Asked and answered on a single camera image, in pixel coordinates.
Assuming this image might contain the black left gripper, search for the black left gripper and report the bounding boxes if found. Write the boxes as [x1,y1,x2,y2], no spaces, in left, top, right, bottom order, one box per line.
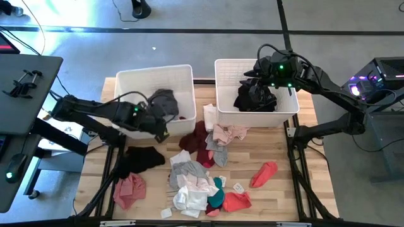
[138,107,170,144]

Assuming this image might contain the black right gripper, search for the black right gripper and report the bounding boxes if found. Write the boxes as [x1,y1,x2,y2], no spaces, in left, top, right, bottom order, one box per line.
[243,52,285,102]

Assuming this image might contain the black Puma garment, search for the black Puma garment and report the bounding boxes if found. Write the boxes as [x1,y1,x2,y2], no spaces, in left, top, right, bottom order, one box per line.
[237,78,278,108]

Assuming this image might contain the dark grey garment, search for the dark grey garment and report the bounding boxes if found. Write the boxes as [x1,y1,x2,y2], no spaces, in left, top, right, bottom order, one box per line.
[147,88,180,117]

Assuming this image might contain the black Puma shorts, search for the black Puma shorts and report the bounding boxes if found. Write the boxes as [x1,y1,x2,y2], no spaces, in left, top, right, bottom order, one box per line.
[233,94,278,113]

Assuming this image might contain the light pink garment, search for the light pink garment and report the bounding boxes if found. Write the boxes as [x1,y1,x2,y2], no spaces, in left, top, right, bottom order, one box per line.
[211,124,251,147]

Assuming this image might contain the pink sock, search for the pink sock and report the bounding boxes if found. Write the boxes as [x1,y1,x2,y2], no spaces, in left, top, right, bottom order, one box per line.
[205,206,222,218]

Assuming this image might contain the white perforated plastic basket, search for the white perforated plastic basket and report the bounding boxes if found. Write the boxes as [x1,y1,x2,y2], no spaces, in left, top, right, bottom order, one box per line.
[214,58,300,128]
[113,64,197,140]

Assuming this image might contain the maroon garment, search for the maroon garment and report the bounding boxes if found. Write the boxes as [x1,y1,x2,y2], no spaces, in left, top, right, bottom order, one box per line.
[178,120,209,154]

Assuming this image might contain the white cloth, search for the white cloth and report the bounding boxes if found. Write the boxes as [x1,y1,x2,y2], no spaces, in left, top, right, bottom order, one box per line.
[169,149,192,167]

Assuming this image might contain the long white sock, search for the long white sock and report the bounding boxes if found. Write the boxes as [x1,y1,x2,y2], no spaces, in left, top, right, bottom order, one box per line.
[203,103,219,132]

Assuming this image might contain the light grey garment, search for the light grey garment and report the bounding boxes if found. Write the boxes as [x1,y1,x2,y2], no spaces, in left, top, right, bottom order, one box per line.
[169,160,209,190]

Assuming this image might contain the maroon sock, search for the maroon sock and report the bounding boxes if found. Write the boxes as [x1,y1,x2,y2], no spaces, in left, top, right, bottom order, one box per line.
[195,147,216,169]

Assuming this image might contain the salmon pink garment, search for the salmon pink garment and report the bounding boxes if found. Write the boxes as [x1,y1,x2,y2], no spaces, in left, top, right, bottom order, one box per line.
[112,172,147,211]

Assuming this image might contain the small grey garment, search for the small grey garment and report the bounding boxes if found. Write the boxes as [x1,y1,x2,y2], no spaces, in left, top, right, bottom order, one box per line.
[205,132,229,168]

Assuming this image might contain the pale pink white garment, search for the pale pink white garment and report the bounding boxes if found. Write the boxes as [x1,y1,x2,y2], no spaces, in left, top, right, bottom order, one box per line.
[175,173,220,197]

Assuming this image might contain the coral sock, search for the coral sock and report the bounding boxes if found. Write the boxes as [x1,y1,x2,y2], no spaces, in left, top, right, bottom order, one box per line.
[222,191,253,213]
[250,161,279,189]

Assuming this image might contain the teal sock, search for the teal sock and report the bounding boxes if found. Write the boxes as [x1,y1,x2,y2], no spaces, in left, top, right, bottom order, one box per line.
[207,177,226,209]

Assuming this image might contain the black stand base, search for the black stand base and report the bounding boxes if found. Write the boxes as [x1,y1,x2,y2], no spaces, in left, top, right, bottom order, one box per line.
[131,0,152,20]

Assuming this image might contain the grey desk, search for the grey desk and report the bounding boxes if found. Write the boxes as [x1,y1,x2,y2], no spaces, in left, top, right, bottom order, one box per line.
[0,54,64,136]

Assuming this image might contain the black clamp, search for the black clamp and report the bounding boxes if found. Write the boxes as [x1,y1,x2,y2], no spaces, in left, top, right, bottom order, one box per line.
[2,69,44,100]

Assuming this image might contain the computer tower with lights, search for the computer tower with lights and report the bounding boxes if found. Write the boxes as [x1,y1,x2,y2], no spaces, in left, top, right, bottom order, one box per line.
[337,56,404,110]

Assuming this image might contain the dark monitor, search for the dark monitor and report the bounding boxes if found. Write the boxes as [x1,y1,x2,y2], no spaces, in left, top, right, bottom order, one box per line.
[0,31,20,55]

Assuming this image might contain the white metal bracket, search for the white metal bracket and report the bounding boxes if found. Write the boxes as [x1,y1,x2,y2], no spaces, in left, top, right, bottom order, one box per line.
[100,219,136,227]
[277,221,312,227]

